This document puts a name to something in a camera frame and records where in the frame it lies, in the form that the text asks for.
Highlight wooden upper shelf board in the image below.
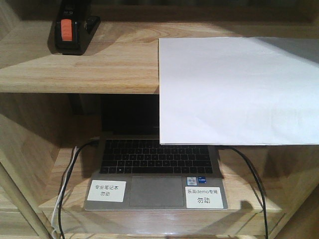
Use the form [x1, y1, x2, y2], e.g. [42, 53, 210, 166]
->
[0, 21, 319, 94]

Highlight black stapler with orange tab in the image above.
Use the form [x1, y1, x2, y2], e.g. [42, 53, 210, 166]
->
[54, 0, 101, 55]

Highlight white label palmrest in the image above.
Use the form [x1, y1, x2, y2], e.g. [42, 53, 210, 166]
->
[185, 186, 224, 210]
[87, 180, 126, 203]

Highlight silver laptop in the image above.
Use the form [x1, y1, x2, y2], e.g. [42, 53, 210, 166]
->
[84, 94, 228, 211]

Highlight white paper sheets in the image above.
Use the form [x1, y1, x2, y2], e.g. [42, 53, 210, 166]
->
[159, 37, 319, 145]

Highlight white label right palmrest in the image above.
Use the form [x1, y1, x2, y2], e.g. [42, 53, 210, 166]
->
[185, 186, 224, 210]

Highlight white cable left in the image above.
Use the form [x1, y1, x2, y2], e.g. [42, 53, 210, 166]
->
[51, 146, 78, 239]

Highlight beige metal frame pole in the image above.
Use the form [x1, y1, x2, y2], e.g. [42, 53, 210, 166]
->
[0, 150, 52, 239]

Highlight black cable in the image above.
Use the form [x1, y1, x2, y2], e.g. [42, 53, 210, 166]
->
[219, 146, 269, 236]
[57, 140, 99, 239]

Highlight black cable left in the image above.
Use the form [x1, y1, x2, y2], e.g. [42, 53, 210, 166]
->
[57, 140, 99, 239]

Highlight black cable right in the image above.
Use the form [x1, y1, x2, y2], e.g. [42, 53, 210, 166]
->
[219, 146, 269, 236]

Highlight white label left palmrest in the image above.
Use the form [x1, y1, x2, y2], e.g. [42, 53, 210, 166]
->
[87, 180, 126, 203]

